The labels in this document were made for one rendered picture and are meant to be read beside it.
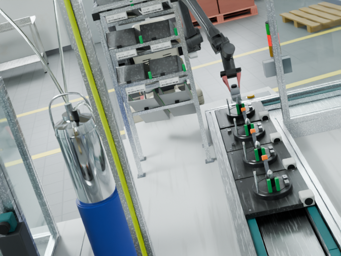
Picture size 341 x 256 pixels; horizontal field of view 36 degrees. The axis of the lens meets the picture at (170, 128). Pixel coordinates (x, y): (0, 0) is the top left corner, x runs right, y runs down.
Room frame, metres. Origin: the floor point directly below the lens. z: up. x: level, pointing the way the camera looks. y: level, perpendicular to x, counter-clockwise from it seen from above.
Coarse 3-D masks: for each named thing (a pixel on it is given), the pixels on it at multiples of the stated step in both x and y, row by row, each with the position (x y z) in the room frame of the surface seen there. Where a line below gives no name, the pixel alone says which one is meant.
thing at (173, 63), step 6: (150, 60) 2.23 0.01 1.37; (156, 60) 2.22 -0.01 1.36; (162, 60) 2.22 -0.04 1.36; (168, 60) 2.21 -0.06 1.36; (174, 60) 2.20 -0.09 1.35; (180, 60) 2.26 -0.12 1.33; (150, 66) 2.22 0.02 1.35; (156, 66) 2.22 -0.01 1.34; (162, 66) 2.21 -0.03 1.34; (168, 66) 2.20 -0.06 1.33; (174, 66) 2.19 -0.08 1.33; (180, 66) 2.23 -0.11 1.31; (156, 72) 2.21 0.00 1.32; (162, 72) 2.20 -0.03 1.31; (168, 72) 2.19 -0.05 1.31; (174, 72) 2.18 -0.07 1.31; (168, 78) 2.35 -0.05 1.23
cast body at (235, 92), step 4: (232, 84) 2.36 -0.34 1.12; (236, 84) 2.35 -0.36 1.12; (232, 88) 2.33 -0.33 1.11; (236, 88) 2.32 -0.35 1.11; (232, 92) 2.32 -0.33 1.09; (236, 92) 2.32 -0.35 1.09; (232, 96) 2.32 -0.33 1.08; (236, 96) 2.32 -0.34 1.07; (240, 96) 2.31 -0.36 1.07; (232, 100) 2.32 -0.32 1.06; (236, 100) 2.30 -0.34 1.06
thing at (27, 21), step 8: (32, 16) 8.70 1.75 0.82; (0, 24) 8.06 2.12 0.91; (8, 24) 8.07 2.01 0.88; (24, 24) 8.08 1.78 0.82; (0, 32) 8.05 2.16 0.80; (32, 32) 8.12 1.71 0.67; (40, 40) 8.69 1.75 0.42; (32, 56) 8.56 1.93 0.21; (0, 64) 8.59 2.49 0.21; (8, 64) 8.44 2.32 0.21; (16, 64) 8.28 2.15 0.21; (24, 64) 8.14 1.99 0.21
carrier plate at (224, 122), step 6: (252, 102) 2.45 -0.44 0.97; (258, 102) 2.43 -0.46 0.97; (258, 108) 2.35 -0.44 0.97; (264, 108) 2.33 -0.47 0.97; (216, 114) 2.41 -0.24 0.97; (222, 114) 2.39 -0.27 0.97; (258, 114) 2.28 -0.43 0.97; (222, 120) 2.31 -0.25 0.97; (228, 120) 2.29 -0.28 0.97; (240, 120) 2.26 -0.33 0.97; (252, 120) 2.23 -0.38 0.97; (258, 120) 2.22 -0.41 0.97; (222, 126) 2.24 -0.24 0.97; (228, 126) 2.23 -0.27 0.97
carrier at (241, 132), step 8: (248, 120) 2.08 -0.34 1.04; (264, 120) 2.19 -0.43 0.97; (232, 128) 2.20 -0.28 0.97; (240, 128) 2.14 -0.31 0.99; (248, 128) 2.07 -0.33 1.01; (256, 128) 2.09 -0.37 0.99; (264, 128) 2.07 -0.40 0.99; (272, 128) 2.09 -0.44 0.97; (224, 136) 2.13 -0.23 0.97; (232, 136) 2.11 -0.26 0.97; (240, 136) 2.05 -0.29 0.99; (248, 136) 2.03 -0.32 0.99; (256, 136) 2.02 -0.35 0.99; (264, 136) 2.03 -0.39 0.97; (272, 136) 1.97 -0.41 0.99; (280, 136) 1.96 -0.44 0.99; (224, 144) 2.05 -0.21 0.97; (240, 144) 2.01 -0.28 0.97; (248, 144) 1.99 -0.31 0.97; (264, 144) 1.96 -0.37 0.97
